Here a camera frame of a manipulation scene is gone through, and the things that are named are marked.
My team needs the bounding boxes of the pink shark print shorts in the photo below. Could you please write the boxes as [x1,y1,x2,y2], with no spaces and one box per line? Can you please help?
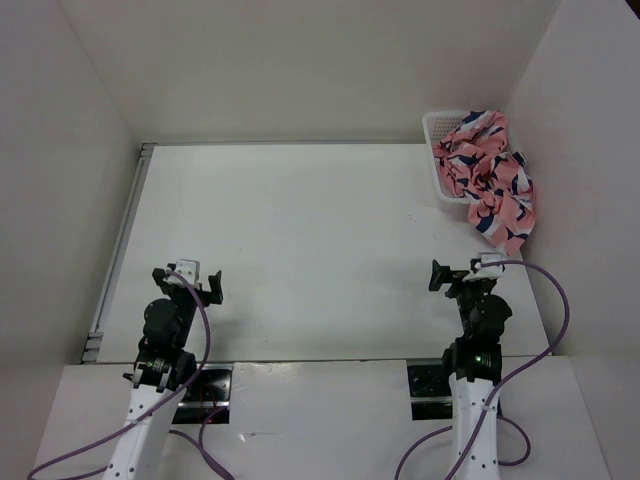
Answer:
[431,110,536,256]

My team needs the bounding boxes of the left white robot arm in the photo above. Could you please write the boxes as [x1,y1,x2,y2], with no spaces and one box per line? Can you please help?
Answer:
[103,260,223,479]

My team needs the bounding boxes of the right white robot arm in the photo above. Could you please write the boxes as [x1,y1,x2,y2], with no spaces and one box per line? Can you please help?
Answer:
[429,254,512,479]

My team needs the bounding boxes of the white plastic basket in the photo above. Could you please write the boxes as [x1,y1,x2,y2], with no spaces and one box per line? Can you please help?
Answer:
[422,109,481,217]

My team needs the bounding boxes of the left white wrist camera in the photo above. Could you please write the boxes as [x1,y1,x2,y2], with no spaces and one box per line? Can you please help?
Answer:
[165,259,200,287]

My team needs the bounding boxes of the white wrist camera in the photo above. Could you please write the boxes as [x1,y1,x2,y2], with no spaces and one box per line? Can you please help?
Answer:
[463,253,505,282]
[165,259,200,287]

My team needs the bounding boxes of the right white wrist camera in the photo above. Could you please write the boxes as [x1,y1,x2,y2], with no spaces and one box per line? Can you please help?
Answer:
[463,253,505,282]

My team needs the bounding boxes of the aluminium table edge rail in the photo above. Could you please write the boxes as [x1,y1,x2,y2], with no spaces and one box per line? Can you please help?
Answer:
[80,143,156,364]

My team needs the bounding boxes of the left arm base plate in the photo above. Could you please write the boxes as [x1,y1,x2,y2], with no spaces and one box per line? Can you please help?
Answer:
[173,364,233,425]

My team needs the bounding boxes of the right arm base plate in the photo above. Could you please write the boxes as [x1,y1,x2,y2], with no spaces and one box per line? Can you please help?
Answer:
[406,361,453,421]

